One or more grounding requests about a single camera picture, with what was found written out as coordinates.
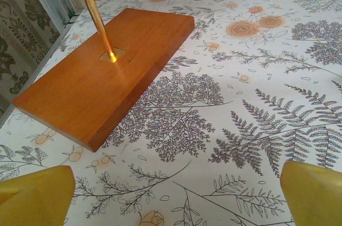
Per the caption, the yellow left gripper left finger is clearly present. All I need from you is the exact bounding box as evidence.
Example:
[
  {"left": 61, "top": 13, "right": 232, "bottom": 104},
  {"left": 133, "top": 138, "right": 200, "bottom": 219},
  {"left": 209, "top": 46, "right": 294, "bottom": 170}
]
[{"left": 0, "top": 165, "right": 76, "bottom": 226}]

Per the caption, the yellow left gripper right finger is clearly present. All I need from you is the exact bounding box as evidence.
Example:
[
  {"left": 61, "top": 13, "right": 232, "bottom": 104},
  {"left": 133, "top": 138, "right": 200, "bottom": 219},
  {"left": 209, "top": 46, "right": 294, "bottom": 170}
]
[{"left": 279, "top": 160, "right": 342, "bottom": 226}]

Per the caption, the wooden base board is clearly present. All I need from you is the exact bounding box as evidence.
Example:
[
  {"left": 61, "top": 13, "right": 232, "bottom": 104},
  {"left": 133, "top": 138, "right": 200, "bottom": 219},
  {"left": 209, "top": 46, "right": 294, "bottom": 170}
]
[{"left": 12, "top": 7, "right": 195, "bottom": 153}]

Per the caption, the gold wire glass stand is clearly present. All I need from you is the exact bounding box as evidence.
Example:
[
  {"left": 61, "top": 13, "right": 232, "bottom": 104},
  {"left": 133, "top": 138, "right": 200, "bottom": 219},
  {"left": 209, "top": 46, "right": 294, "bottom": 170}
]
[{"left": 82, "top": 0, "right": 127, "bottom": 64}]

